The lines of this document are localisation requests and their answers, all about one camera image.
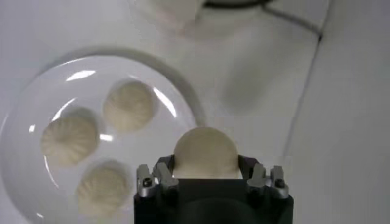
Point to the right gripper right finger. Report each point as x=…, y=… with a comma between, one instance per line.
x=274, y=182

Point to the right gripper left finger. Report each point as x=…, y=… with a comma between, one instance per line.
x=147, y=182

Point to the white steamed baozi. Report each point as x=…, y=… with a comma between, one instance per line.
x=103, y=188
x=70, y=138
x=205, y=152
x=129, y=105

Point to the white electric cooker base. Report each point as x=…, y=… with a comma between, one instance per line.
x=182, y=15

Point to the white round plate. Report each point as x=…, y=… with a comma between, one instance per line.
x=91, y=88

